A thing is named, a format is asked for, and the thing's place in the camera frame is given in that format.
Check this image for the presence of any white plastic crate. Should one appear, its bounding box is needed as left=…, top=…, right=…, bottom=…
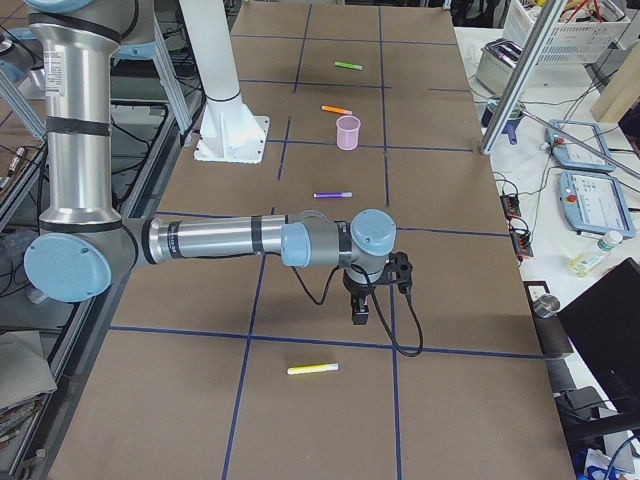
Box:
left=503, top=1, right=630, bottom=64

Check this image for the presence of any lower teach pendant tablet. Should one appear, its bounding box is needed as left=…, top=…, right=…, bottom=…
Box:
left=559, top=170, right=636, bottom=239

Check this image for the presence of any green highlighter pen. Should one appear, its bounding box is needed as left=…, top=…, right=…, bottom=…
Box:
left=334, top=61, right=363, bottom=71

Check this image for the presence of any silver toaster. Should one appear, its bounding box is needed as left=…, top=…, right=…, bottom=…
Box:
left=476, top=38, right=523, bottom=94

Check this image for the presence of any pink mesh pen holder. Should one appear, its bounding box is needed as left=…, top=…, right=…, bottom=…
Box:
left=336, top=115, right=361, bottom=151

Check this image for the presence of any upper teach pendant tablet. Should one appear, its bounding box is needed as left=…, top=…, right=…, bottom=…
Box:
left=546, top=119, right=615, bottom=173

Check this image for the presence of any aluminium frame post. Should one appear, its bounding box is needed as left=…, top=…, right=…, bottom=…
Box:
left=479, top=0, right=565, bottom=155

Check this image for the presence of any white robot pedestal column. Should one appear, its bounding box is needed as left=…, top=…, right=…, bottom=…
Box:
left=180, top=0, right=270, bottom=164

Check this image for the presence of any blue saucepan with lid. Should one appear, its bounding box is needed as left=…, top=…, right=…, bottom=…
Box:
left=481, top=97, right=527, bottom=146

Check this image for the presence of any small metal cup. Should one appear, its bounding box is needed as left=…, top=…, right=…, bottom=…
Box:
left=532, top=293, right=561, bottom=319

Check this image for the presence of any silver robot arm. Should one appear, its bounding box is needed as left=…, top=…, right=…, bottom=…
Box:
left=24, top=1, right=404, bottom=324

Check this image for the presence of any thin metal rod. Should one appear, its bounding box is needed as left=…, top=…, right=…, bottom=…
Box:
left=522, top=109, right=639, bottom=180

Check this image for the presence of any purple highlighter pen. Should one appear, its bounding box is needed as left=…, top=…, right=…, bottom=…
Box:
left=313, top=191, right=353, bottom=199

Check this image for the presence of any teach pendant tablet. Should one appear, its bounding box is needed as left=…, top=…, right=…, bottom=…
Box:
left=559, top=170, right=636, bottom=239
left=546, top=119, right=615, bottom=173

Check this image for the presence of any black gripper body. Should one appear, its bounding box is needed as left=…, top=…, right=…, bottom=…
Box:
left=343, top=270, right=373, bottom=306

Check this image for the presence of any yellow highlighter pen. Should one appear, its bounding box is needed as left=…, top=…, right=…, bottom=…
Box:
left=286, top=363, right=340, bottom=376

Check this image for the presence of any orange power strip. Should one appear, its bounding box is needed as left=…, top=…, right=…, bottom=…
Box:
left=500, top=193, right=534, bottom=262

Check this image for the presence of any black monitor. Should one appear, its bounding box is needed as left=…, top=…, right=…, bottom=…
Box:
left=559, top=258, right=639, bottom=442

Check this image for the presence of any clear plastic bottle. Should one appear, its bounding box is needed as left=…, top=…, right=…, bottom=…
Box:
left=568, top=230, right=623, bottom=277

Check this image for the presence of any orange highlighter pen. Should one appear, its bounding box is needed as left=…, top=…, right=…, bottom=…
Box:
left=321, top=105, right=353, bottom=115

